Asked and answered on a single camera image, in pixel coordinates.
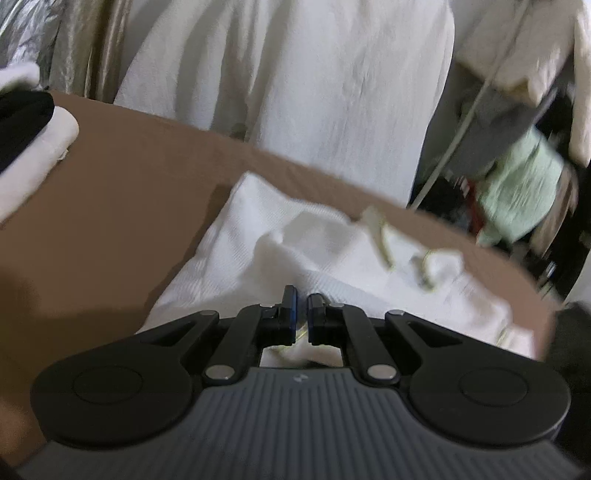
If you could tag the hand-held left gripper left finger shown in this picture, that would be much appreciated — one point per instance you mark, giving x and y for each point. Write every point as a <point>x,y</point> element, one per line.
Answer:
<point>292,316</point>

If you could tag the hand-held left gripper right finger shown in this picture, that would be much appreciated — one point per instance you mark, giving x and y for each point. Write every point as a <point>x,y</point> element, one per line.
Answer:
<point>311,318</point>

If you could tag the white knit garment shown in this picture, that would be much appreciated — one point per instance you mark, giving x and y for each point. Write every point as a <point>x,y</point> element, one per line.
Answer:
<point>277,258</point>

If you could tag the white hanging cloth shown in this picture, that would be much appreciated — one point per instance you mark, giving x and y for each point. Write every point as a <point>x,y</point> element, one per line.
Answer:
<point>300,78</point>

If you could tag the light green cloth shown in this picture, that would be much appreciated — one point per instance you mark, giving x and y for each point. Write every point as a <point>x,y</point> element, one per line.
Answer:
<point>521,184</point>

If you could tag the grey cloth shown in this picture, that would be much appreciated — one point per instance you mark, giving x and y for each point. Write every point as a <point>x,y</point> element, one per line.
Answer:
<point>501,129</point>

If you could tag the black folded garment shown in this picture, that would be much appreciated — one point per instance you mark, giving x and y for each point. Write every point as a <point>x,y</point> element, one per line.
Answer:
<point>21,122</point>

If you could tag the beige satin curtain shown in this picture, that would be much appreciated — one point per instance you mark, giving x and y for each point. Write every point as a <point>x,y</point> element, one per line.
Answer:
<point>87,46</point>

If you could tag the cream hanging garment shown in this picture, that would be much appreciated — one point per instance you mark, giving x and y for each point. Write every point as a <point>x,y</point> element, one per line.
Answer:
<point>540,41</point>

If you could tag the silver foil curtain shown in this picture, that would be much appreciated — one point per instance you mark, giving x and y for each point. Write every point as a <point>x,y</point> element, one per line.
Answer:
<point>25,30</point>

